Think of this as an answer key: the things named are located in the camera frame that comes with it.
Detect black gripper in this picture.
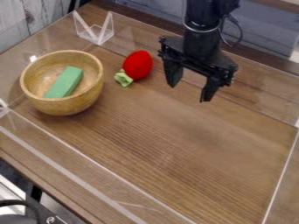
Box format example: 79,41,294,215
158,30,239,102

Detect green rectangular block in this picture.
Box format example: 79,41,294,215
43,66,84,98

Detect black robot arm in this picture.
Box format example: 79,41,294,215
158,0,239,102

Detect brown wooden bowl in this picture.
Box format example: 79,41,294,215
20,50,104,116

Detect red plush strawberry toy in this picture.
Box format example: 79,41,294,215
115,50,154,88

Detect blue grey couch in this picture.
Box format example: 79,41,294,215
115,0,299,58

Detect clear acrylic corner bracket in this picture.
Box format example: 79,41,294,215
72,11,115,46

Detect black stand with cable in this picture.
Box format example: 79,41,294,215
0,182,68,224

